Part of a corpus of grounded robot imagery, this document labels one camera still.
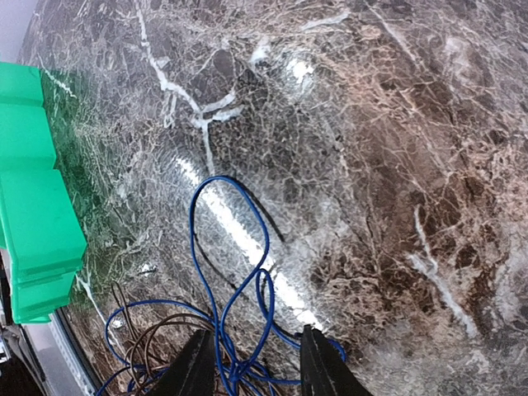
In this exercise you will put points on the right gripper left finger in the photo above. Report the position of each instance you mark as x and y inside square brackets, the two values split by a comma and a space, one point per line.
[193, 371]

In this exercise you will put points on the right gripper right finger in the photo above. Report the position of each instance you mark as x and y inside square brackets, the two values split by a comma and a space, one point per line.
[323, 373]

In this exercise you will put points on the right green plastic bin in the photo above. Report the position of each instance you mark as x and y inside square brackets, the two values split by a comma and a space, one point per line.
[39, 229]

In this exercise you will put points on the white slotted cable duct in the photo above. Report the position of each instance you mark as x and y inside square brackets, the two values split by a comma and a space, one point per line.
[72, 355]

